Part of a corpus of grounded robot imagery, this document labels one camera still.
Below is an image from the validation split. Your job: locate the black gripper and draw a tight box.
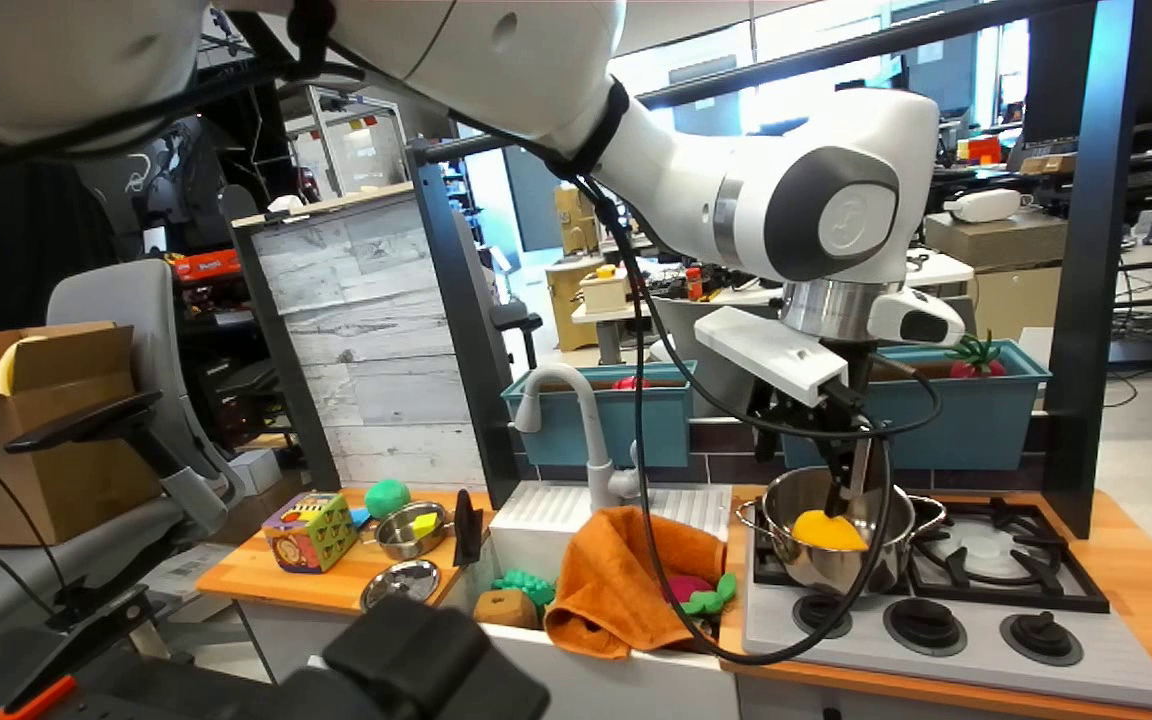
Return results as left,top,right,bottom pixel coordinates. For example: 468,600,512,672
749,343,881,462

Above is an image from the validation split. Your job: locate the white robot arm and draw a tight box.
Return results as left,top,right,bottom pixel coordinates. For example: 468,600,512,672
0,0,963,407

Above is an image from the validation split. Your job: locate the stainless steel pot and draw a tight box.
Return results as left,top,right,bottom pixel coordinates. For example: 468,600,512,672
745,465,947,594

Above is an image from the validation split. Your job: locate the green plush toy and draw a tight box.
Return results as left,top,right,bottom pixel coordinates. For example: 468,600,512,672
682,577,742,621

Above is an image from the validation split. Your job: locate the pink toy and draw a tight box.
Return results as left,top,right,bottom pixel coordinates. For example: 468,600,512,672
669,577,711,606

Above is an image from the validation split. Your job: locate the grey toy faucet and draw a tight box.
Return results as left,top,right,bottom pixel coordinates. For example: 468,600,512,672
509,366,644,510

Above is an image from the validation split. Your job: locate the grey toy stove top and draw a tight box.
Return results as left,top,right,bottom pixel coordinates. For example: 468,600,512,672
742,496,1152,716

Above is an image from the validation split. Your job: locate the white toy sink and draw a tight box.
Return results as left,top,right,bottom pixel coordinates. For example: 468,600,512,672
445,479,742,720

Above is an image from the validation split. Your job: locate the green toy in sink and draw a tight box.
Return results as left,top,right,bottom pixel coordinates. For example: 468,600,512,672
492,567,557,609

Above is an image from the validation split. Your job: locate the brown toy in sink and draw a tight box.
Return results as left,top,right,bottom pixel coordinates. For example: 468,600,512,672
472,587,539,627

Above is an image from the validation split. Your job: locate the right teal planter box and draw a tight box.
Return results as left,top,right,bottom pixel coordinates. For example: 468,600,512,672
778,340,1051,475

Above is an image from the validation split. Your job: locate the orange cloth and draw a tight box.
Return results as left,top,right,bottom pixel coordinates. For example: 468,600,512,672
544,510,730,659

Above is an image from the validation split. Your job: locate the yellow block in bowl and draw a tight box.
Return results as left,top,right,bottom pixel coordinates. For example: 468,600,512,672
409,512,445,541

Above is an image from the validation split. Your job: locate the small metal bowl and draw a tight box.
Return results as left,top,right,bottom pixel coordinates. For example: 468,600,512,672
376,503,448,561

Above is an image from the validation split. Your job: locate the empty metal bowl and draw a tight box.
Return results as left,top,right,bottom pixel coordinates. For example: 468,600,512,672
360,561,439,609

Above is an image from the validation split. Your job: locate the green ball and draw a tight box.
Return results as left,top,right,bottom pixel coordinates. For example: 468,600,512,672
364,479,413,518

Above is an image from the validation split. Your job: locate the grey wood backsplash panel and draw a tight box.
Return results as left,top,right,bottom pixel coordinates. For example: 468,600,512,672
244,187,486,490

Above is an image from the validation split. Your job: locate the colourful soft cube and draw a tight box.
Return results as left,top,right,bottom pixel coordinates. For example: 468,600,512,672
263,493,358,572

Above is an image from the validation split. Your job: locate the grey office chair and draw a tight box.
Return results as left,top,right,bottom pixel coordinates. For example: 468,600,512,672
0,256,290,634

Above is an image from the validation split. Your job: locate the cardboard box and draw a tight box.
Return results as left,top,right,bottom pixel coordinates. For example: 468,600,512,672
0,319,161,550

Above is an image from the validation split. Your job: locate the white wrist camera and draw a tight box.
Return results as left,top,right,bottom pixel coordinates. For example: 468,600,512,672
693,309,847,407

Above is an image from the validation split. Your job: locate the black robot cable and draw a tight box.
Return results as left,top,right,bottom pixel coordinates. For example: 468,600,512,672
571,171,947,672

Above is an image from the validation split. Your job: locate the black frame post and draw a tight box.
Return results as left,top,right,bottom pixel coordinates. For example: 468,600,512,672
413,158,522,503

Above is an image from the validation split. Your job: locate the black clamp with orange handle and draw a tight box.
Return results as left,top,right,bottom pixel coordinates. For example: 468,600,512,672
0,672,82,720

